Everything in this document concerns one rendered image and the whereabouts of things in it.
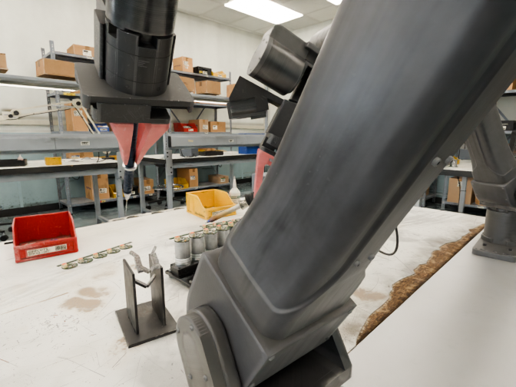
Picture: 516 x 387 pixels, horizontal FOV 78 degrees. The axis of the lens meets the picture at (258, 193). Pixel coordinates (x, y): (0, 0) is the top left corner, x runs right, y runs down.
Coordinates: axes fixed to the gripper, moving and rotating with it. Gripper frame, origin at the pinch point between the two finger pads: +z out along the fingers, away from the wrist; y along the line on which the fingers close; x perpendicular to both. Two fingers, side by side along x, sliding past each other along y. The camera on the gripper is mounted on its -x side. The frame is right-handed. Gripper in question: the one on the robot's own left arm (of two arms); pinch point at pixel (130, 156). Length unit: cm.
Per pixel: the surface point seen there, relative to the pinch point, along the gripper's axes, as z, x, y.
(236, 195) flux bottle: 38, -28, -39
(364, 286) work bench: 10.7, 20.1, -30.1
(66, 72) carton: 97, -226, -9
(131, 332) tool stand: 14.1, 14.4, 2.1
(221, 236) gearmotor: 17.3, 1.2, -15.8
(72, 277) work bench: 26.2, -2.7, 6.8
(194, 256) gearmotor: 18.4, 3.4, -10.3
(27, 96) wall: 213, -396, 23
